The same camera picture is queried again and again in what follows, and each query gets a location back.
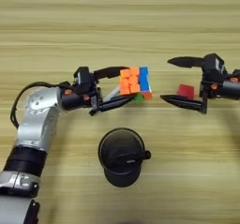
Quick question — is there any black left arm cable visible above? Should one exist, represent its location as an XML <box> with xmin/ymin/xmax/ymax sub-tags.
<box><xmin>9</xmin><ymin>81</ymin><xmax>71</xmax><ymax>129</ymax></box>

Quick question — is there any multicolour puzzle cube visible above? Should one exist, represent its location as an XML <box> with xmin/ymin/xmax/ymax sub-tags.
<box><xmin>119</xmin><ymin>66</ymin><xmax>154</xmax><ymax>103</ymax></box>

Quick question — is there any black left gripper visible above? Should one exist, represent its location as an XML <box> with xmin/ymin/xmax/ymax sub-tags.
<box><xmin>60</xmin><ymin>66</ymin><xmax>139</xmax><ymax>116</ymax></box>

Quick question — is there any red cube block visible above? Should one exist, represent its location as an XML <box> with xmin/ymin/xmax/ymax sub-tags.
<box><xmin>177</xmin><ymin>83</ymin><xmax>195</xmax><ymax>100</ymax></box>

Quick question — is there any black mesh pen cup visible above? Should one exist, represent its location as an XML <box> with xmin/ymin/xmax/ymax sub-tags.
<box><xmin>97</xmin><ymin>127</ymin><xmax>153</xmax><ymax>188</ymax></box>

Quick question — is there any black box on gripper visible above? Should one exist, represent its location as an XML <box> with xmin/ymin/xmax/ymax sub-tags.
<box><xmin>202</xmin><ymin>52</ymin><xmax>227</xmax><ymax>76</ymax></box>
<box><xmin>73</xmin><ymin>66</ymin><xmax>96</xmax><ymax>95</ymax></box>

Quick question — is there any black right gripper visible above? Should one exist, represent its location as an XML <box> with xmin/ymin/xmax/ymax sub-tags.
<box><xmin>159</xmin><ymin>56</ymin><xmax>240</xmax><ymax>114</ymax></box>

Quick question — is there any black pen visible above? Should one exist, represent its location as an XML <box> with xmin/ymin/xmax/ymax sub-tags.
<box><xmin>106</xmin><ymin>150</ymin><xmax>152</xmax><ymax>168</ymax></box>

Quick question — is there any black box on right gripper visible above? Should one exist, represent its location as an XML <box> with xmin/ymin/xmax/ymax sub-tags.
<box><xmin>202</xmin><ymin>52</ymin><xmax>227</xmax><ymax>76</ymax></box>

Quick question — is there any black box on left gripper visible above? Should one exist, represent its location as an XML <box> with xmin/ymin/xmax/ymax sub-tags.
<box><xmin>73</xmin><ymin>66</ymin><xmax>96</xmax><ymax>95</ymax></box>

